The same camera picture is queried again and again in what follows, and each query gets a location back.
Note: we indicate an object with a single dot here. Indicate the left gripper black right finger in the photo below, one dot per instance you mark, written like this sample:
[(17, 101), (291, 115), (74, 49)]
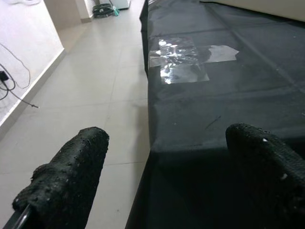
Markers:
[(274, 171)]

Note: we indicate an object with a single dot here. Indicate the white plastic children table top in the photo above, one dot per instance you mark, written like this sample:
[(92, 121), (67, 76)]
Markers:
[(262, 9)]

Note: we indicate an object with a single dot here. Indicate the black tablecloth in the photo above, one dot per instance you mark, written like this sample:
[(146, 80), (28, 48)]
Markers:
[(202, 107)]

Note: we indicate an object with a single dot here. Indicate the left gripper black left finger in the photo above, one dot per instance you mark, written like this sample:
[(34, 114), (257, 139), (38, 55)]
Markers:
[(66, 174)]

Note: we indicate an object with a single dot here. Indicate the white cabinet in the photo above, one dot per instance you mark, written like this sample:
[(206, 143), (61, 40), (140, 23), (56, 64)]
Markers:
[(121, 3)]

